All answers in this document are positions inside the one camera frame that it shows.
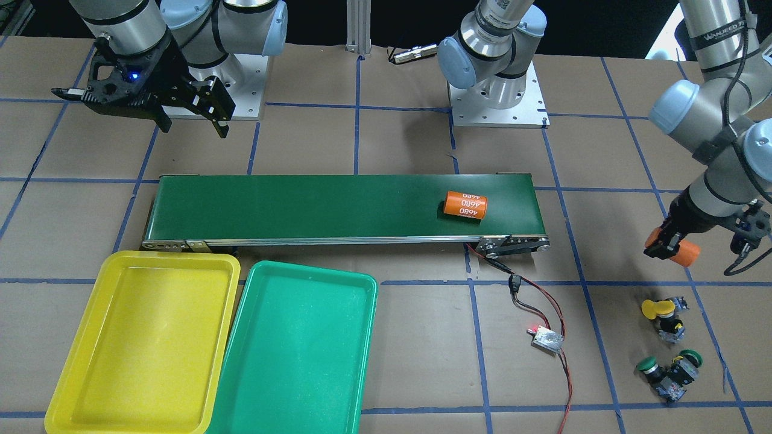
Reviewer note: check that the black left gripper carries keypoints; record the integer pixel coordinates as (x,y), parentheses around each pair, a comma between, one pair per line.
(686,215)

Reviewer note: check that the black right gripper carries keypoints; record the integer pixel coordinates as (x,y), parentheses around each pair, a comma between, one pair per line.
(170,72)

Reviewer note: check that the yellow mushroom push button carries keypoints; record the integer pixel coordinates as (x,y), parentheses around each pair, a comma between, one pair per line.
(671,328)

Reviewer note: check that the orange 4680 cylinder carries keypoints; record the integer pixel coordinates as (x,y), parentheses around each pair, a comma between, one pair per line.
(465,205)

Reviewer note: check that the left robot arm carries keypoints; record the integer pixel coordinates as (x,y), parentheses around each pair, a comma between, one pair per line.
(496,43)

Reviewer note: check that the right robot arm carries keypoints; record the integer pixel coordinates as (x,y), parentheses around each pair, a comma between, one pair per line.
(206,31)

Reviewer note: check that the green conveyor belt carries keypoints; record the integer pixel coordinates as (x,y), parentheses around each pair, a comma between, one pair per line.
(199,212)

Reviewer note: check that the green mushroom push button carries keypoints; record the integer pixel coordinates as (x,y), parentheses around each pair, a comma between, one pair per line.
(657,378)

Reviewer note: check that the yellow plastic tray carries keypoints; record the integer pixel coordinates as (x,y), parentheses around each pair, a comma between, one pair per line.
(147,355)

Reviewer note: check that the green plastic tray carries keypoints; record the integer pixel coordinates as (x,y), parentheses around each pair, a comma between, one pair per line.
(297,356)

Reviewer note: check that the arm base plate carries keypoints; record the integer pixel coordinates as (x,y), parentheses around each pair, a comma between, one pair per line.
(500,102)
(245,77)

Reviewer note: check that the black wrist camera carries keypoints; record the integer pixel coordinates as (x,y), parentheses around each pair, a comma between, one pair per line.
(749,227)

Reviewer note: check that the aluminium frame post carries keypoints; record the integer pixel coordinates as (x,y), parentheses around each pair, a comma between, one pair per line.
(358,27)

